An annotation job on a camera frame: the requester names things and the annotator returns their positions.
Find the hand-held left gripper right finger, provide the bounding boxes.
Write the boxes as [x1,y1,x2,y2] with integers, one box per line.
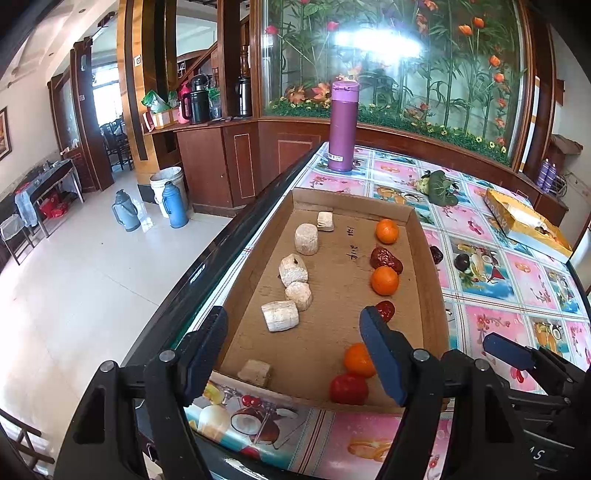
[359,306,539,480]

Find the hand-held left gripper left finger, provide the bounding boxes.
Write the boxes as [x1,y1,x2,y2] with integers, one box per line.
[54,306,229,480]

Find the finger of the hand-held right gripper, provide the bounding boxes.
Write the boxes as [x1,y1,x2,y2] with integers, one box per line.
[482,332,591,394]

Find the orange tangerine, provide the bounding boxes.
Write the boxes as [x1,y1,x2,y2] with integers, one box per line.
[370,266,400,296]
[375,219,400,245]
[344,342,377,378]

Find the red tomato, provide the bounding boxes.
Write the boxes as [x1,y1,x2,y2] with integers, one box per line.
[329,373,369,406]

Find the tan sugarcane piece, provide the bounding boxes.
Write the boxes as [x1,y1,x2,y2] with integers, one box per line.
[237,359,273,384]

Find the large white sugarcane piece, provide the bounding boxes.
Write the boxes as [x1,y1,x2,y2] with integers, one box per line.
[261,300,299,332]

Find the brown cardboard tray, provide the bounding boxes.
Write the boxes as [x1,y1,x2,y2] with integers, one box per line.
[217,187,451,413]

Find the fruit printed tablecloth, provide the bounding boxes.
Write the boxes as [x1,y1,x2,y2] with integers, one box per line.
[185,142,591,480]

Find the large wrinkled red date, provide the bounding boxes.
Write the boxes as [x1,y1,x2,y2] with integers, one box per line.
[369,246,404,274]

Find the yellow cardboard box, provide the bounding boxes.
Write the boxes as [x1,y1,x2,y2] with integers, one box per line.
[485,188,573,264]

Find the round white sugarcane piece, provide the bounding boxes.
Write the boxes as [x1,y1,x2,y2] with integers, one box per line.
[294,223,319,256]

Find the blue thermos jug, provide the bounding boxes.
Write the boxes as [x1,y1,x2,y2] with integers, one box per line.
[161,181,189,229]

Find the grey thermos jug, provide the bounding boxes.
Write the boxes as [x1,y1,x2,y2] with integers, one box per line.
[112,189,141,232]

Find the green leaf vegetable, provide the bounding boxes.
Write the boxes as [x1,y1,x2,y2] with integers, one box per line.
[416,170,460,207]

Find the purple spray bottles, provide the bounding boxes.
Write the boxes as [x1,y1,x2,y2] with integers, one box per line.
[536,158,557,193]

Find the white plastic bucket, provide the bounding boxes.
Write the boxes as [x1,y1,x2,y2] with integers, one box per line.
[149,166,185,217]

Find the wooden cabinet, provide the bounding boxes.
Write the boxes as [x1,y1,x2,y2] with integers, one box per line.
[173,117,568,227]

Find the wooden chair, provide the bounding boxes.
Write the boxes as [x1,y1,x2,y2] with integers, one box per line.
[0,408,56,480]

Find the brown cardboard box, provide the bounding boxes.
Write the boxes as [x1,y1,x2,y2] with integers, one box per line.
[551,134,583,158]

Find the red bag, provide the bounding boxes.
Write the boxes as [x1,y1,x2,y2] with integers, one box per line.
[39,191,70,220]

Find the dark wooden chairs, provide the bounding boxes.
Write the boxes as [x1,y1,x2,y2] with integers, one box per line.
[100,117,134,171]

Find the purple thermos bottle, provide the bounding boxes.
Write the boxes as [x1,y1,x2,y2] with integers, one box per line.
[327,80,360,173]

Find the blue cloth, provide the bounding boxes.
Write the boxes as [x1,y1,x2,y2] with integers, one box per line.
[15,187,40,227]

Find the dark side table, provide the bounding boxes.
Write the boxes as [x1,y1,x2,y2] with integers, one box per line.
[14,159,85,238]

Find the black kettle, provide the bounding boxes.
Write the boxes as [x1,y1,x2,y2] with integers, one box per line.
[188,89,212,124]

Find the green snack bags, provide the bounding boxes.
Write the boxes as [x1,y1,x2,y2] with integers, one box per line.
[141,89,178,114]

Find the black coffee thermos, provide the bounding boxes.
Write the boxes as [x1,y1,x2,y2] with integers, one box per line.
[235,76,253,117]

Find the flower mural glass panel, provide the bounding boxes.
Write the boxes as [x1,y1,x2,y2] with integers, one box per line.
[261,0,529,167]

